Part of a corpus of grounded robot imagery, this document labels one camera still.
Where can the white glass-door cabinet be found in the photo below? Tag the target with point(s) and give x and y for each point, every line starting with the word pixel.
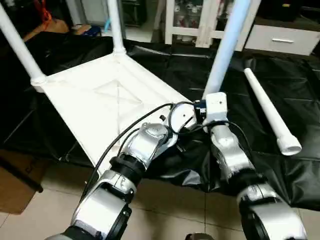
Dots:
pixel 195 22

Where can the blue box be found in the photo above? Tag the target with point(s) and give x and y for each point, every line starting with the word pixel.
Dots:
pixel 91 31

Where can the teal and white pole tool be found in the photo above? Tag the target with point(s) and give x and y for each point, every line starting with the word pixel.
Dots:
pixel 107 24

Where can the white drawer unit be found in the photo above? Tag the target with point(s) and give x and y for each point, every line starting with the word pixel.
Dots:
pixel 282 40

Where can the brown cardboard box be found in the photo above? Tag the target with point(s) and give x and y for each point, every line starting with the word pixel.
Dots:
pixel 17 185

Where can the white plastic table top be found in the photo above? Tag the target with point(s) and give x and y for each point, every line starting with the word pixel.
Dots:
pixel 100 100

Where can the black mat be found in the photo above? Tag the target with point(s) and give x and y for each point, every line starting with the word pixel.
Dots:
pixel 210 75

